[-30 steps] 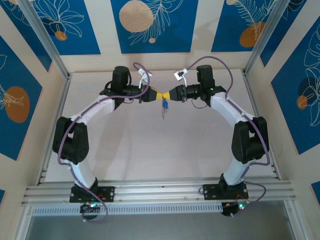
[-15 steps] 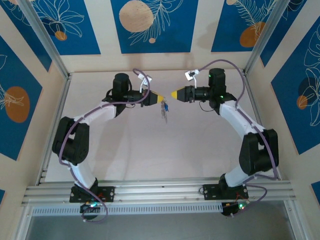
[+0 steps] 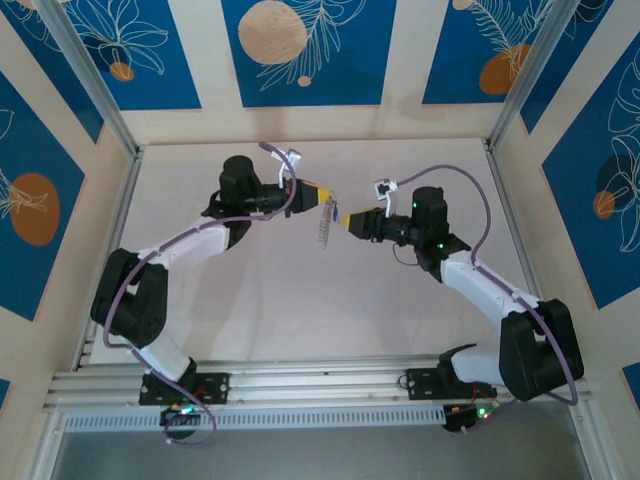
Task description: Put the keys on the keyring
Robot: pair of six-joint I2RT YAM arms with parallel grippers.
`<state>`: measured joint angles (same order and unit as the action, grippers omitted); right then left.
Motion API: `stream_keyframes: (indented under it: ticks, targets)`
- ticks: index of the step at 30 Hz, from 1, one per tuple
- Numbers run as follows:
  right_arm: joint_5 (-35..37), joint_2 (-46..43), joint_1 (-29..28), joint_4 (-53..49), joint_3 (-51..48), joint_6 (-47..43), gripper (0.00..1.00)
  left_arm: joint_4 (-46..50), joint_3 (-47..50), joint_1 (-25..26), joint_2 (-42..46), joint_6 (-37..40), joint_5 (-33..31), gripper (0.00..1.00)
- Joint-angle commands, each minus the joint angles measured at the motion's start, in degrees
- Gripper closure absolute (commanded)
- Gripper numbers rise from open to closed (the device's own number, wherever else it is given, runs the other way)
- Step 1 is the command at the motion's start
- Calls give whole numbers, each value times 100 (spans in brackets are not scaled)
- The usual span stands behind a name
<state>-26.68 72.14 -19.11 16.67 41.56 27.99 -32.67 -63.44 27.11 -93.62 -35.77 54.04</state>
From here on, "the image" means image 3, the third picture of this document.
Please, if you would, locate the white slotted cable duct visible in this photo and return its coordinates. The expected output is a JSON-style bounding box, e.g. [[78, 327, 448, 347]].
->
[[62, 405, 446, 432]]

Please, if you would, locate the aluminium corner post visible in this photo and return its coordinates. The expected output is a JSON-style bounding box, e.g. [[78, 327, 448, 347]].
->
[[35, 0, 144, 159], [487, 0, 616, 151]]

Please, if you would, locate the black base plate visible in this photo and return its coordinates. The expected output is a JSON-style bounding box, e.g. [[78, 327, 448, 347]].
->
[[138, 372, 231, 406], [404, 367, 498, 401]]

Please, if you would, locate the right aluminium corner post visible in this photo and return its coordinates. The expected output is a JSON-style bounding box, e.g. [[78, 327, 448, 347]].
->
[[487, 0, 616, 151]]

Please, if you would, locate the aluminium frame leg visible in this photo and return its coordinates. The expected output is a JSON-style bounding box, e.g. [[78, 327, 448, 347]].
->
[[24, 409, 69, 480], [567, 399, 616, 480]]

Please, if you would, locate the left aluminium side rail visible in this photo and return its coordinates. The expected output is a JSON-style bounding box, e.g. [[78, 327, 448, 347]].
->
[[72, 147, 146, 371]]

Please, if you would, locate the left black controller board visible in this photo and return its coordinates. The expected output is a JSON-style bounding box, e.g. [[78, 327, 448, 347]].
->
[[159, 405, 204, 426]]

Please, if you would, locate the right aluminium side rail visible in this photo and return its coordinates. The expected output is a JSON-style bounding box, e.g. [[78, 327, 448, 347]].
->
[[483, 142, 561, 360]]

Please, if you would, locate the right black controller board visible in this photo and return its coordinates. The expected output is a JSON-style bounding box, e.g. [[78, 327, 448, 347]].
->
[[442, 403, 501, 434]]

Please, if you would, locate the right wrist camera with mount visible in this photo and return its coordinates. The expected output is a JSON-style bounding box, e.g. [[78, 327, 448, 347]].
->
[[372, 178, 401, 219]]

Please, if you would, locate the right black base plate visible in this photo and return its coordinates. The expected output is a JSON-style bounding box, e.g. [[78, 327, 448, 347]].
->
[[404, 367, 498, 401]]

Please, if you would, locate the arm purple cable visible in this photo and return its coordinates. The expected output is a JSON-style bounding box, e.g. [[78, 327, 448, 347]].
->
[[394, 163, 581, 436], [102, 141, 297, 448]]

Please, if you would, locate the aluminium front rail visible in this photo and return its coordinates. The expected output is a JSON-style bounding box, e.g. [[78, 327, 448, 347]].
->
[[42, 355, 594, 414]]

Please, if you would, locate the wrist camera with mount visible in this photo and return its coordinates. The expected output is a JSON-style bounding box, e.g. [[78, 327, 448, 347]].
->
[[269, 147, 304, 189], [372, 178, 401, 219]]

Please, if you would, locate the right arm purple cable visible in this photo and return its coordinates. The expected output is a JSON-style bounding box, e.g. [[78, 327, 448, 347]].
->
[[394, 163, 581, 436]]

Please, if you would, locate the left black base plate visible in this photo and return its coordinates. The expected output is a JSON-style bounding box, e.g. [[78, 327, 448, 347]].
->
[[138, 372, 231, 406]]

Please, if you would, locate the black controller board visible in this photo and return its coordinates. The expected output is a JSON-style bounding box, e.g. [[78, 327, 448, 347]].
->
[[159, 405, 204, 426], [442, 403, 501, 434]]

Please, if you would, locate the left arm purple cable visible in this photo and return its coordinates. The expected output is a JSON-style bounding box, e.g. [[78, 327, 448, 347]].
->
[[102, 141, 297, 448]]

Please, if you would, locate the aluminium side rail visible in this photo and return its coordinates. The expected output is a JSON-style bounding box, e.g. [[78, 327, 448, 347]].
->
[[72, 147, 146, 371], [483, 142, 561, 360]]

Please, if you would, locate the left aluminium corner post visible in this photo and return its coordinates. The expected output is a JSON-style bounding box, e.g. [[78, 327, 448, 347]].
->
[[35, 0, 144, 159]]

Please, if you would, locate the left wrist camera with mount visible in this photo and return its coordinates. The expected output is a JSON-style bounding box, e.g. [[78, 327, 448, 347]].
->
[[269, 147, 304, 189]]

